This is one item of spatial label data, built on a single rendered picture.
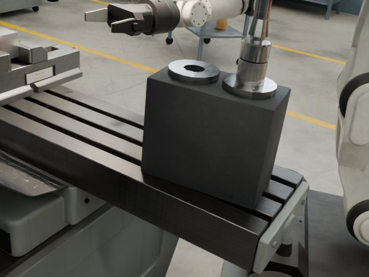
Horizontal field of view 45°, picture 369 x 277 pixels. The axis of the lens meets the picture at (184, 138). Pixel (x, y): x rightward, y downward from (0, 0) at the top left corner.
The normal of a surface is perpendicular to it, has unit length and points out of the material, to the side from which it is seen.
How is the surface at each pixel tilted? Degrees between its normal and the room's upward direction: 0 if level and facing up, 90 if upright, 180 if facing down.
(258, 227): 0
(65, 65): 90
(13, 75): 90
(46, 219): 90
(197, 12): 79
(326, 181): 0
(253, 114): 90
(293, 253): 0
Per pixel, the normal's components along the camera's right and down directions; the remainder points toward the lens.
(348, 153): -0.27, 0.76
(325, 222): 0.10, -0.88
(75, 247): 0.85, 0.32
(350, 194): -0.23, 0.43
